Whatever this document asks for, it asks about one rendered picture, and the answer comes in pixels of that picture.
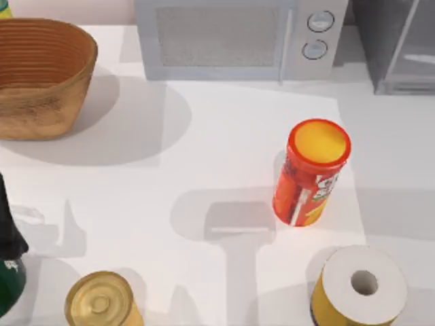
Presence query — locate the round microwave knob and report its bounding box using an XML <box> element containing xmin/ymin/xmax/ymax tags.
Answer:
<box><xmin>301</xmin><ymin>39</ymin><xmax>329</xmax><ymax>61</ymax></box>
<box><xmin>307</xmin><ymin>10</ymin><xmax>335</xmax><ymax>32</ymax></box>

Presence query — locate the pale microwave oven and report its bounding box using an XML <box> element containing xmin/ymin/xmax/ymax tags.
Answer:
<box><xmin>133</xmin><ymin>0</ymin><xmax>349</xmax><ymax>84</ymax></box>

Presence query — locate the red and yellow snack can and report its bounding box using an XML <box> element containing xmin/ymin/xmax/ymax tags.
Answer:
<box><xmin>272</xmin><ymin>117</ymin><xmax>352</xmax><ymax>228</ymax></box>

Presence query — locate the gold tin can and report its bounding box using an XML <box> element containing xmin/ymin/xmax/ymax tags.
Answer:
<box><xmin>64</xmin><ymin>270</ymin><xmax>145</xmax><ymax>326</ymax></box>

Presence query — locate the white paper roll yellow wrap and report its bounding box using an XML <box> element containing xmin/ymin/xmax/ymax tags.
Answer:
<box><xmin>309</xmin><ymin>244</ymin><xmax>408</xmax><ymax>326</ymax></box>

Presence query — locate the brown woven basket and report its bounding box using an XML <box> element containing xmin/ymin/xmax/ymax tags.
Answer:
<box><xmin>0</xmin><ymin>18</ymin><xmax>99</xmax><ymax>141</ymax></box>

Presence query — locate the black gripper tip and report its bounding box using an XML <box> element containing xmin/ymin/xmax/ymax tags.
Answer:
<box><xmin>0</xmin><ymin>173</ymin><xmax>30</xmax><ymax>261</ymax></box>

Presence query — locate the microwave door handle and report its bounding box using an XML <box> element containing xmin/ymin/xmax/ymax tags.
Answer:
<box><xmin>278</xmin><ymin>8</ymin><xmax>294</xmax><ymax>84</ymax></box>

